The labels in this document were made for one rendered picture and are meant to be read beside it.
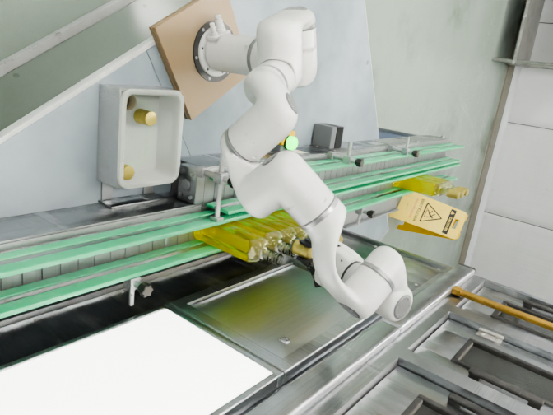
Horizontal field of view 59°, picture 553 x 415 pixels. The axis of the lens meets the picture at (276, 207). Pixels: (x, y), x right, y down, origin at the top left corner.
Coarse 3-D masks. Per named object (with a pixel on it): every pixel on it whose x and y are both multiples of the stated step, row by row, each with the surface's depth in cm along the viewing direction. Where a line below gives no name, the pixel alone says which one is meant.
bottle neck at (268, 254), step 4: (264, 248) 116; (264, 252) 115; (268, 252) 114; (272, 252) 114; (276, 252) 114; (260, 256) 116; (264, 256) 115; (268, 256) 114; (272, 256) 114; (276, 256) 113; (280, 256) 115; (268, 260) 115; (272, 260) 113; (276, 260) 113; (280, 260) 115; (276, 264) 114
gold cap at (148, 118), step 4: (140, 108) 117; (136, 112) 116; (140, 112) 115; (144, 112) 115; (148, 112) 114; (152, 112) 115; (136, 116) 116; (140, 116) 115; (144, 116) 114; (148, 116) 114; (152, 116) 115; (136, 120) 116; (140, 120) 115; (144, 120) 114; (148, 120) 114; (152, 120) 115; (148, 124) 115; (152, 124) 116
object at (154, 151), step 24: (144, 96) 117; (168, 96) 118; (120, 120) 106; (168, 120) 120; (120, 144) 107; (144, 144) 121; (168, 144) 122; (120, 168) 109; (144, 168) 123; (168, 168) 123
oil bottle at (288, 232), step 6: (264, 222) 128; (270, 222) 129; (276, 222) 130; (276, 228) 125; (282, 228) 126; (288, 228) 126; (282, 234) 124; (288, 234) 124; (294, 234) 125; (288, 240) 124
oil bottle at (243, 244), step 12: (216, 228) 122; (228, 228) 121; (240, 228) 123; (204, 240) 125; (216, 240) 122; (228, 240) 120; (240, 240) 117; (252, 240) 116; (264, 240) 117; (228, 252) 120; (240, 252) 118; (252, 252) 115
